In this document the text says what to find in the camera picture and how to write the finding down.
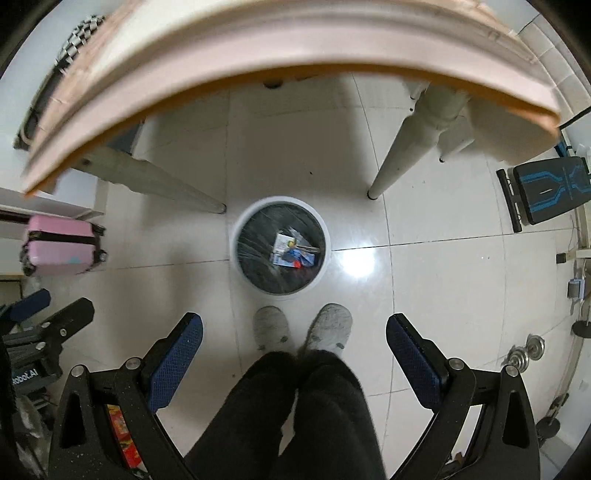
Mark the person's right grey slipper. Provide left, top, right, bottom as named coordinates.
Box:
left=302, top=303, right=354, bottom=357

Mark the black and white checkered cloth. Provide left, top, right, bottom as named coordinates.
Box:
left=54, top=14, right=107, bottom=71

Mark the person's grey slipper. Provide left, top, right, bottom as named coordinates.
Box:
left=302, top=303, right=354, bottom=357
left=253, top=305, right=292, bottom=352

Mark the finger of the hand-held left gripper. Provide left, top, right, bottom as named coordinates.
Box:
left=0, top=288, right=51, bottom=326
left=2, top=298, right=96, bottom=370

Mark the black bin liner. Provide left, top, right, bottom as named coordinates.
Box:
left=235, top=203, right=326, bottom=293

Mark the metal dumbbell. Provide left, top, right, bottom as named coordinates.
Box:
left=505, top=333, right=548, bottom=371

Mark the pink suitcase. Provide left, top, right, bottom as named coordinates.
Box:
left=19, top=215, right=108, bottom=278

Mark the person's left leg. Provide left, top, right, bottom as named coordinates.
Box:
left=185, top=352, right=302, bottom=480

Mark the blue wrapper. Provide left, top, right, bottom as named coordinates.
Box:
left=272, top=248, right=320, bottom=268

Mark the white low shelf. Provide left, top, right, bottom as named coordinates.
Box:
left=0, top=186, right=105, bottom=220

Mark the person's right leg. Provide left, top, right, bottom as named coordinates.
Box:
left=281, top=350, right=387, bottom=480

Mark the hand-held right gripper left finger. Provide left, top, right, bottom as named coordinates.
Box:
left=48, top=312, right=204, bottom=480

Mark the pink wooden table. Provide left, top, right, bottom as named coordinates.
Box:
left=21, top=0, right=562, bottom=216

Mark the red snack packet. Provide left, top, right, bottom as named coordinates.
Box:
left=107, top=405, right=142, bottom=468

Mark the person's leg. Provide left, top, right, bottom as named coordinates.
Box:
left=185, top=352, right=302, bottom=480
left=281, top=350, right=387, bottom=480

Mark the person's left grey slipper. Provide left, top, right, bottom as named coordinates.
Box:
left=253, top=305, right=292, bottom=352

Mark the white round trash bin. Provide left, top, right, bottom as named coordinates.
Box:
left=229, top=196, right=332, bottom=296

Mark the black and blue exercise bench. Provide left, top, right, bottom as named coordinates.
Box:
left=496, top=156, right=591, bottom=233

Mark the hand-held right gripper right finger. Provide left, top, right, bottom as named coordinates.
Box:
left=385, top=313, right=541, bottom=480

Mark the clear plastic bag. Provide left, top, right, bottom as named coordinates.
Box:
left=13, top=396, right=52, bottom=477

